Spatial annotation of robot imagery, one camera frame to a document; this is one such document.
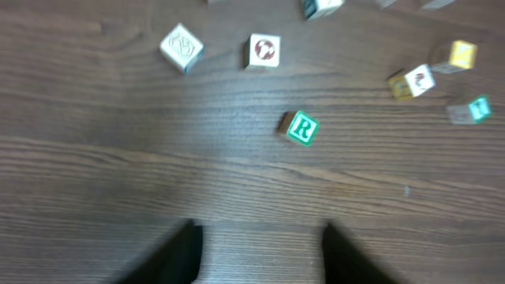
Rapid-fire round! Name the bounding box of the yellow top wooden block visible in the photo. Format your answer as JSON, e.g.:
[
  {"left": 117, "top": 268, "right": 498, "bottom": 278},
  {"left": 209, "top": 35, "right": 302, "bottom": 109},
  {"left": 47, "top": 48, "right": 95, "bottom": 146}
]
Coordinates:
[{"left": 429, "top": 39, "right": 478, "bottom": 74}]

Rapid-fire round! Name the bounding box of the green R wooden block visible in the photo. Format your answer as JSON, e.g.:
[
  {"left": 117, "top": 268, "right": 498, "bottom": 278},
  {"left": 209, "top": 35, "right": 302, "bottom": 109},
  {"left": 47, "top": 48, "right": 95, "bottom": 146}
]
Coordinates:
[{"left": 277, "top": 110, "right": 320, "bottom": 147}]

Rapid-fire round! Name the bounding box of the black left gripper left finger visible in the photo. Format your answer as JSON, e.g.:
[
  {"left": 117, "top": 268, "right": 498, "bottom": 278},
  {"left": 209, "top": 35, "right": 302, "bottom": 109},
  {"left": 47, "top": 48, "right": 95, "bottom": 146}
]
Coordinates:
[{"left": 116, "top": 219, "right": 204, "bottom": 284}]

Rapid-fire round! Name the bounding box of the soccer ball wooden block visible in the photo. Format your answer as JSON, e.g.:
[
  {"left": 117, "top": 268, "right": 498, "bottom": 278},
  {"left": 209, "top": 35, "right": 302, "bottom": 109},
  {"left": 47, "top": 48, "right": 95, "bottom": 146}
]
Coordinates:
[{"left": 244, "top": 33, "right": 281, "bottom": 69}]

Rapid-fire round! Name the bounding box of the white block blue side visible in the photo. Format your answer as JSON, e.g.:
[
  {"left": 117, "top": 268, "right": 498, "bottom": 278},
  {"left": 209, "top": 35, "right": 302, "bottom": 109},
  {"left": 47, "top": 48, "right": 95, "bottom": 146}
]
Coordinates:
[{"left": 159, "top": 23, "right": 204, "bottom": 75}]

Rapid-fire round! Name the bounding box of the white hand picture block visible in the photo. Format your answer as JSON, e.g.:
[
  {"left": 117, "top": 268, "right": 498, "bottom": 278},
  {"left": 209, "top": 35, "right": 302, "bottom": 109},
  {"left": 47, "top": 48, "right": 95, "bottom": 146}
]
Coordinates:
[{"left": 387, "top": 64, "right": 436, "bottom": 100}]

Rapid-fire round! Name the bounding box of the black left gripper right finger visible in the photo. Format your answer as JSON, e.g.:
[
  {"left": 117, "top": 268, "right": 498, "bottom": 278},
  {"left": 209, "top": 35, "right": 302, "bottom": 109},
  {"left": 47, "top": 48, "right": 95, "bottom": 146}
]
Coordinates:
[{"left": 320, "top": 221, "right": 408, "bottom": 284}]

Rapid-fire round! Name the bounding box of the green 7 wooden block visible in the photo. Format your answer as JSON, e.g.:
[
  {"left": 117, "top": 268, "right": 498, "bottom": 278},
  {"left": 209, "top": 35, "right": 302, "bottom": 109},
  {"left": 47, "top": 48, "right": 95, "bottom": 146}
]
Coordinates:
[{"left": 446, "top": 94, "right": 492, "bottom": 125}]

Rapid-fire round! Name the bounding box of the blue P wooden block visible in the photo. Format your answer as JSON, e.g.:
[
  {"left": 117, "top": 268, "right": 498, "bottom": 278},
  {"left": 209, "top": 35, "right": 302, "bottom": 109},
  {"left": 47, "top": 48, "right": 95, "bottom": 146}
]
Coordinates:
[{"left": 301, "top": 0, "right": 345, "bottom": 21}]

